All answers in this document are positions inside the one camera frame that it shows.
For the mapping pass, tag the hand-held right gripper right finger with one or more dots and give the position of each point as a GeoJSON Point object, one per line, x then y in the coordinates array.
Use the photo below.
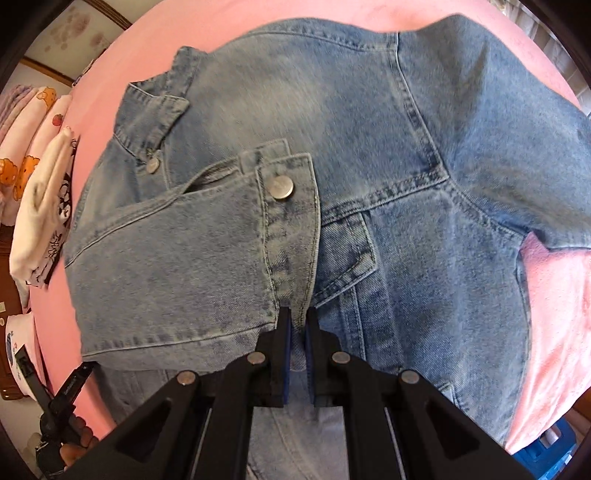
{"type": "Point", "coordinates": [308, 360]}

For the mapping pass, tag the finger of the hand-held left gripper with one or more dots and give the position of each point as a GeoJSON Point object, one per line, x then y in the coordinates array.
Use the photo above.
{"type": "Point", "coordinates": [74, 383]}
{"type": "Point", "coordinates": [30, 374]}

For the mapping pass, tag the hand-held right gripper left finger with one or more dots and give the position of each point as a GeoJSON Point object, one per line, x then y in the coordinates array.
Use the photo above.
{"type": "Point", "coordinates": [288, 360]}

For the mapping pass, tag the blue denim jacket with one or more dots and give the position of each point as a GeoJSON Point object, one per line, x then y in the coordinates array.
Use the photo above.
{"type": "Point", "coordinates": [369, 161]}

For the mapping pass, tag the folded cream printed clothes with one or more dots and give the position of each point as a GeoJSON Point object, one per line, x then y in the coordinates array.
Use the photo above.
{"type": "Point", "coordinates": [41, 207]}

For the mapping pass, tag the person's left hand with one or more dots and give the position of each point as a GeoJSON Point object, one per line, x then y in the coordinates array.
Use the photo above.
{"type": "Point", "coordinates": [83, 436]}

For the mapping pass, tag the white printed fabric item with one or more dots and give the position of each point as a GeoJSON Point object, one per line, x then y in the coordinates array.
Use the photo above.
{"type": "Point", "coordinates": [14, 341]}

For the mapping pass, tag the wooden headboard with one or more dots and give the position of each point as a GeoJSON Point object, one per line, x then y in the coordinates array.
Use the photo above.
{"type": "Point", "coordinates": [9, 272]}

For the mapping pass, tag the stack of bear-print quilts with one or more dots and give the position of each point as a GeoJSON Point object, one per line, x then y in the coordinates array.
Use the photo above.
{"type": "Point", "coordinates": [18, 138]}

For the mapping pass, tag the pink bed blanket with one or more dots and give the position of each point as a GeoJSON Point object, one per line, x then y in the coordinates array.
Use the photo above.
{"type": "Point", "coordinates": [554, 323]}

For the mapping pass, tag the blue plastic stool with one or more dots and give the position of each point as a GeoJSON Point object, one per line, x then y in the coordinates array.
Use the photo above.
{"type": "Point", "coordinates": [545, 452]}

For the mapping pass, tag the floral wardrobe door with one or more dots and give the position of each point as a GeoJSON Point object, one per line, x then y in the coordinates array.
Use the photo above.
{"type": "Point", "coordinates": [69, 27]}

